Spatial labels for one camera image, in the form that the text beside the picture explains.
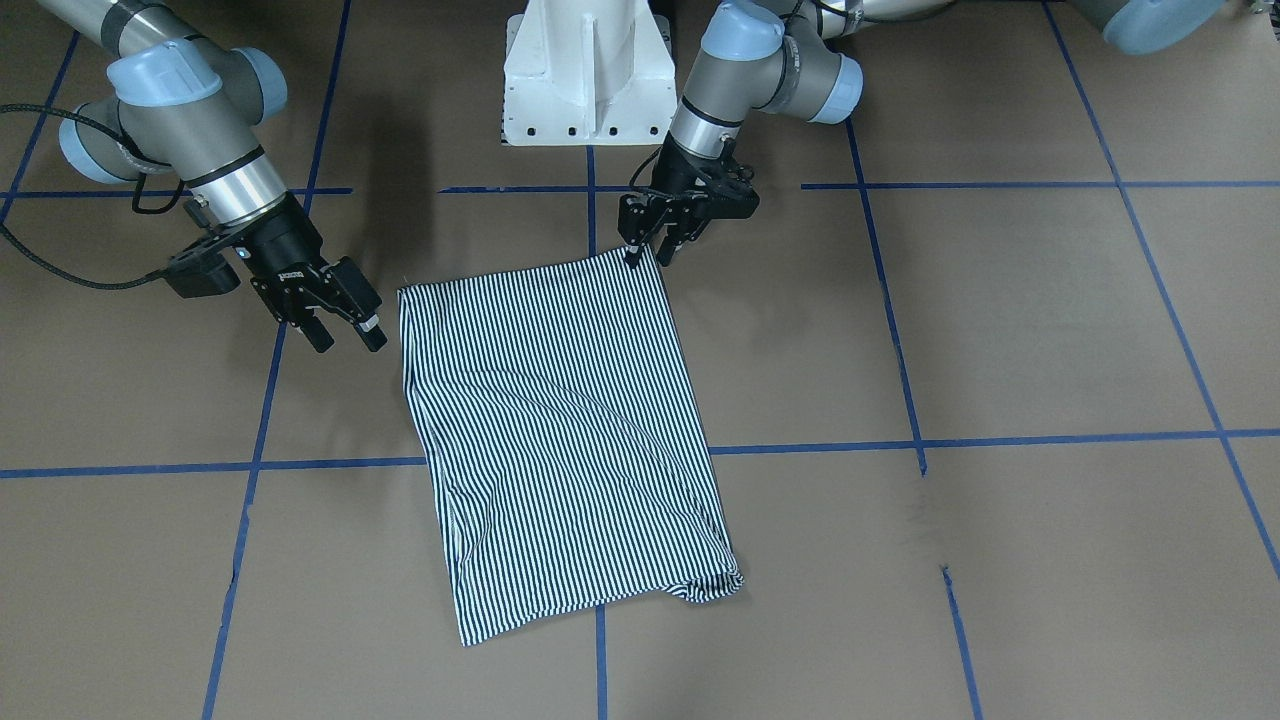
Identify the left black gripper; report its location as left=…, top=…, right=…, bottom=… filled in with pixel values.
left=618, top=138, right=760, bottom=269

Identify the striped polo shirt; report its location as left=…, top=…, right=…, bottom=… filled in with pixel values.
left=397, top=249, right=745, bottom=646

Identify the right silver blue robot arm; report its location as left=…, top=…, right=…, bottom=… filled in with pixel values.
left=45, top=1, right=387, bottom=352

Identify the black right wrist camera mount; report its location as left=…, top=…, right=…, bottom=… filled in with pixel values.
left=163, top=234, right=241, bottom=299

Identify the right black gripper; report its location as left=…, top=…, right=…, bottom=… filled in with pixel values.
left=236, top=193, right=388, bottom=354

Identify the white camera pole base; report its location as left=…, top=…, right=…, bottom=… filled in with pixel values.
left=500, top=1, right=677, bottom=147

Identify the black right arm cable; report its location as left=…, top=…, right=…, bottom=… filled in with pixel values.
left=0, top=102, right=201, bottom=293

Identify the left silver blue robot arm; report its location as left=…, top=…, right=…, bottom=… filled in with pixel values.
left=618, top=1, right=951, bottom=268

